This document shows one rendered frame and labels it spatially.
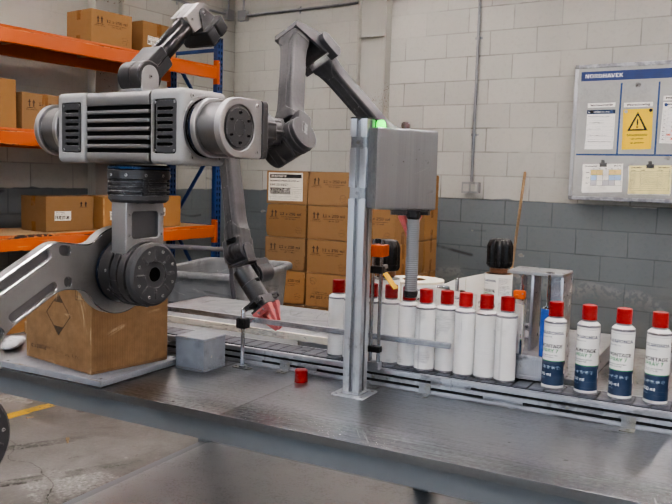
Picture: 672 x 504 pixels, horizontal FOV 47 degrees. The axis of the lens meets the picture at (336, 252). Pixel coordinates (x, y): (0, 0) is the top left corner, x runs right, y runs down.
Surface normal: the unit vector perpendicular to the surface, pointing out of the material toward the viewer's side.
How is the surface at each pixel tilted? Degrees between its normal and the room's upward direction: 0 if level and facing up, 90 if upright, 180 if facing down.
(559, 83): 90
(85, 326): 90
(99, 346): 90
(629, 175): 89
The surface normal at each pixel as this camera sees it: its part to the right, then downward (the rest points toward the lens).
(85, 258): 0.84, 0.07
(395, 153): 0.45, 0.10
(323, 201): -0.47, 0.09
